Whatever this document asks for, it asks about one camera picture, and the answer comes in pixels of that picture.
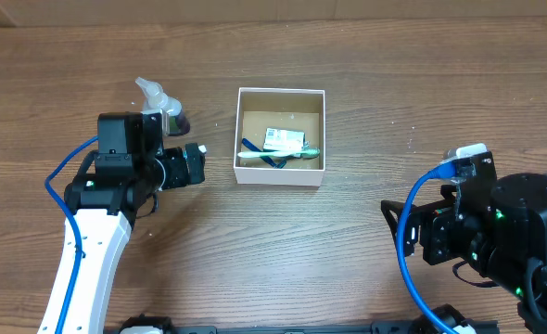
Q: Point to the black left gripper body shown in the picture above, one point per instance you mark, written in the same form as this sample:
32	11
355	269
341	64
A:
175	170

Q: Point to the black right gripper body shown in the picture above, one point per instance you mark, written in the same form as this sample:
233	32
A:
448	230

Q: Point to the clear pump soap bottle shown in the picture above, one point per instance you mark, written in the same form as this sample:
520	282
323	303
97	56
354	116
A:
168	109

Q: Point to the blue disposable razor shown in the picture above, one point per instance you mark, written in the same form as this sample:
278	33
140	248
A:
277	165

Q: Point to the green white soap packet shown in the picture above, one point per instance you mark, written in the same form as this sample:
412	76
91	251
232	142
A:
281	139

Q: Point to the green white toothbrush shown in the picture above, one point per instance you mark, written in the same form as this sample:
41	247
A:
307	153

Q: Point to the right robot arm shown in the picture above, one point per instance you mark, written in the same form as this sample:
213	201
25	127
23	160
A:
517	260

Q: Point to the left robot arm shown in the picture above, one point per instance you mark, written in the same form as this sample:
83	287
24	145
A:
125	165

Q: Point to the open white cardboard box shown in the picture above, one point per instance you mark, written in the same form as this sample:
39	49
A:
260	109

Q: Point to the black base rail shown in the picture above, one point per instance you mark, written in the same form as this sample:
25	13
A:
164	325

